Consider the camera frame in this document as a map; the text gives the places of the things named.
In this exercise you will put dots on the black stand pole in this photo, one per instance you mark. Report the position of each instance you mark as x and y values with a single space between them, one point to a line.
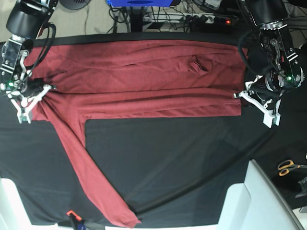
136 19

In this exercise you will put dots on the blue orange clamp bottom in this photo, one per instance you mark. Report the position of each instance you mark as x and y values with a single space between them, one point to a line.
76 221

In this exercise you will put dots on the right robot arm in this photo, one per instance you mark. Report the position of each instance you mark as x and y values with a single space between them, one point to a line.
27 21

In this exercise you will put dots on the red long-sleeve T-shirt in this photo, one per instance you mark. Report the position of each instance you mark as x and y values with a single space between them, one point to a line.
132 79

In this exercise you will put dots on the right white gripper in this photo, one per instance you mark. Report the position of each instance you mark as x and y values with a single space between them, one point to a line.
25 101

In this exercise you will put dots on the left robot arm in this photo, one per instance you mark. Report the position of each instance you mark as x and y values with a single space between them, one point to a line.
283 73

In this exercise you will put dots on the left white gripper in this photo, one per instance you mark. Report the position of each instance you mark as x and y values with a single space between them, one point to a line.
267 101

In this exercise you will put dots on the yellow-handled scissors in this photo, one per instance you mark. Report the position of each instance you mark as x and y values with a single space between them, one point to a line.
288 166

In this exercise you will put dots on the blue box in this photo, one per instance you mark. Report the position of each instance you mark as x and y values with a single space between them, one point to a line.
139 3

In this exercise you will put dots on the black round base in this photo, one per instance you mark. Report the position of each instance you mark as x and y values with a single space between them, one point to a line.
74 4

